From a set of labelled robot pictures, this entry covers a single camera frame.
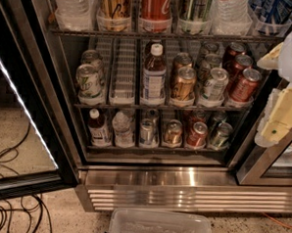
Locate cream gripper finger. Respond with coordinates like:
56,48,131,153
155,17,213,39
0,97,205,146
255,86,292,148
257,42,283,70

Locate red coke can bottom shelf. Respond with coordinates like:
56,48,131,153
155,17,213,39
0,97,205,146
186,122,208,148

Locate red can middle rear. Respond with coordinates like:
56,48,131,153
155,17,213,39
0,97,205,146
222,42,247,66

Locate red can middle front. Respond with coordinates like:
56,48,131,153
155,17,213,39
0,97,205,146
229,68,261,102

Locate right fridge glass door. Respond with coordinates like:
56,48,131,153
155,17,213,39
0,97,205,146
234,77,292,189

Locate white can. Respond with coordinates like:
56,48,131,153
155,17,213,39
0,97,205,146
202,68,228,102
198,53,222,80
196,41,219,64

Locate white can middle front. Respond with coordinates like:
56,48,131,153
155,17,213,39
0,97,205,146
202,68,228,102

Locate white can middle rear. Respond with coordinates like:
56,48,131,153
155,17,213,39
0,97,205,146
196,41,219,64

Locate green can bottom rear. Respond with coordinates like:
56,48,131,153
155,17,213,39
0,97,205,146
208,111,227,130

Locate green can bottom front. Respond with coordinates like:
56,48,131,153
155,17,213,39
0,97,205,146
210,122,233,149

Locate red coke can behind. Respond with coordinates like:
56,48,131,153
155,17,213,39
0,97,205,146
188,111,206,126

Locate gold can middle rear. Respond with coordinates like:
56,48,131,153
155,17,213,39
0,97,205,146
170,52,193,75

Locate gold can middle front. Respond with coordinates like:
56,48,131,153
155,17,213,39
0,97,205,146
170,67,196,101

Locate green can top shelf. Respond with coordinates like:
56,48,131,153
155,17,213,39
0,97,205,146
177,0,213,35

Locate gold can bottom shelf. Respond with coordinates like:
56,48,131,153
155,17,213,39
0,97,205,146
164,119,183,145

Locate gold can shelf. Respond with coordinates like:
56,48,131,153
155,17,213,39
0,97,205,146
164,119,183,145
96,0,132,32

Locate stainless steel fridge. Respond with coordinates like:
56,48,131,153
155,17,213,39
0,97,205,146
21,0,292,213

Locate red coke can top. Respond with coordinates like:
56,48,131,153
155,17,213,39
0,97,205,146
140,0,171,33

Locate silver can bottom rear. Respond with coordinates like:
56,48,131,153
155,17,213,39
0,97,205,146
146,109,160,126

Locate silver can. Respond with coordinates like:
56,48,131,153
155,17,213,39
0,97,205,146
146,109,160,126
140,118,155,145

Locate silver can bottom front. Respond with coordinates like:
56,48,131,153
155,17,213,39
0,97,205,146
140,118,155,145

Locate empty white shelf glider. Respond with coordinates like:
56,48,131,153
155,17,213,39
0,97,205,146
109,38,136,106

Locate clear water bottle bottom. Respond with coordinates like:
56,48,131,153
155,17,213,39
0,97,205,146
112,112,135,148

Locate gold can top shelf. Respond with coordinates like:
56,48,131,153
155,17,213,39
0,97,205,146
96,0,132,32

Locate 7up can rear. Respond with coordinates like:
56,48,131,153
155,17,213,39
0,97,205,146
81,49,105,83

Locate green 7up can front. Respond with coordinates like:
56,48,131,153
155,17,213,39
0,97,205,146
76,65,101,98

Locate brown tea bottle bottom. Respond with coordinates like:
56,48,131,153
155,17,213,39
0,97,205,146
88,108,112,147

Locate brown tea bottle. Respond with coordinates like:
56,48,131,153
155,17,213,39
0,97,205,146
88,108,112,147
142,43,167,100

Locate open fridge glass door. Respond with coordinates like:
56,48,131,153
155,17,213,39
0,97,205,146
0,0,78,201

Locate blue cans top right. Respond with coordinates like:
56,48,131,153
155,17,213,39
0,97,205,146
248,0,292,36

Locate water bottle top right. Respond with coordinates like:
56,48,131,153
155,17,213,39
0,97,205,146
211,0,252,36

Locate brown tea bottle middle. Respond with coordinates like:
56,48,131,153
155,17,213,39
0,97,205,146
142,43,167,100

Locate clear plastic bin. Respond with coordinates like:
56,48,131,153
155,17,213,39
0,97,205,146
106,208,212,233

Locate water bottle top left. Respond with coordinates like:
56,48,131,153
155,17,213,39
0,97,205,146
55,0,96,31

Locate orange floor cable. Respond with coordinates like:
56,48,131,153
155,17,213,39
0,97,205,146
261,211,292,232

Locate black floor cables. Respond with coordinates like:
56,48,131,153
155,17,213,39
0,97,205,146
0,119,59,233

